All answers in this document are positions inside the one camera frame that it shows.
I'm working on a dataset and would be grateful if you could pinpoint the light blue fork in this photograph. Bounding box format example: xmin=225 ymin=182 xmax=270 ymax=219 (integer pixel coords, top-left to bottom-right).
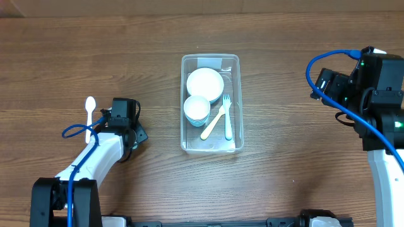
xmin=222 ymin=94 xmax=232 ymax=141

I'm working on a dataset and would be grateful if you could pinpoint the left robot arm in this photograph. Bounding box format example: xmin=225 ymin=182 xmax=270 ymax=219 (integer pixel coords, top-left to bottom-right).
xmin=30 ymin=117 xmax=148 ymax=226

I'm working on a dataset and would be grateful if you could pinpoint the yellow fork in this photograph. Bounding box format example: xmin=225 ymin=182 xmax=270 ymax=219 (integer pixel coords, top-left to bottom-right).
xmin=200 ymin=105 xmax=225 ymax=140

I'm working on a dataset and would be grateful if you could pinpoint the clear plastic container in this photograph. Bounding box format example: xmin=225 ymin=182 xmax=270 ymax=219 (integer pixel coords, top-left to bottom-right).
xmin=180 ymin=54 xmax=244 ymax=154

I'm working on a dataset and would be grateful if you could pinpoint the right blue cable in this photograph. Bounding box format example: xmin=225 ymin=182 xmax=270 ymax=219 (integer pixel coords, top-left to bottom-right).
xmin=305 ymin=49 xmax=404 ymax=173

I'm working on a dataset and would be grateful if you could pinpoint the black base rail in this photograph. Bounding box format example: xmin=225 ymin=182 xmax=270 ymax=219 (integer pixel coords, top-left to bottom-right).
xmin=100 ymin=209 xmax=354 ymax=227

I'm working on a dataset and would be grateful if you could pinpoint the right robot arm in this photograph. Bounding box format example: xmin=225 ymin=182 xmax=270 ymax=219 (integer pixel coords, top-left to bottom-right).
xmin=311 ymin=67 xmax=403 ymax=226

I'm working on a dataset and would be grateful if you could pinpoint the blue cup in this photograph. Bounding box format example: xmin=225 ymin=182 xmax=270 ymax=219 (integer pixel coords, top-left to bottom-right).
xmin=187 ymin=117 xmax=208 ymax=127

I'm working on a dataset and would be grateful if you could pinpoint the pink cup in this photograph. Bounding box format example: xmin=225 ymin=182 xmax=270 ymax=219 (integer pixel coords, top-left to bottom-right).
xmin=183 ymin=95 xmax=211 ymax=120

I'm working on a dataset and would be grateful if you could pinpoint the white bowl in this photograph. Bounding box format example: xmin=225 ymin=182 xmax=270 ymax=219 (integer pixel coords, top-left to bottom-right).
xmin=186 ymin=67 xmax=224 ymax=103

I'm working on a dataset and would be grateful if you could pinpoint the white spoon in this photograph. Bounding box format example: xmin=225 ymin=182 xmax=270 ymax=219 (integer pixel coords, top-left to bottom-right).
xmin=85 ymin=96 xmax=97 ymax=144

